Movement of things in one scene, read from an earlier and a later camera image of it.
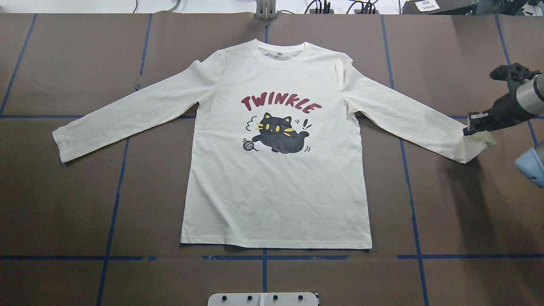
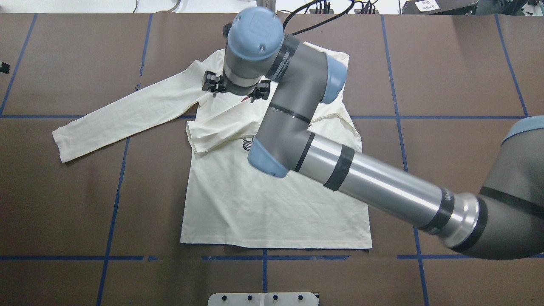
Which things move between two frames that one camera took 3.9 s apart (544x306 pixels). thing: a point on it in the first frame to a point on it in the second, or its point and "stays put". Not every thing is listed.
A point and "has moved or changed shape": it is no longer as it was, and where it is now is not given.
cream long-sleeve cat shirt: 278,156 has moved or changed shape
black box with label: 438,7 stays put
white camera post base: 263,299 stays put
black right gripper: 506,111 to 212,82
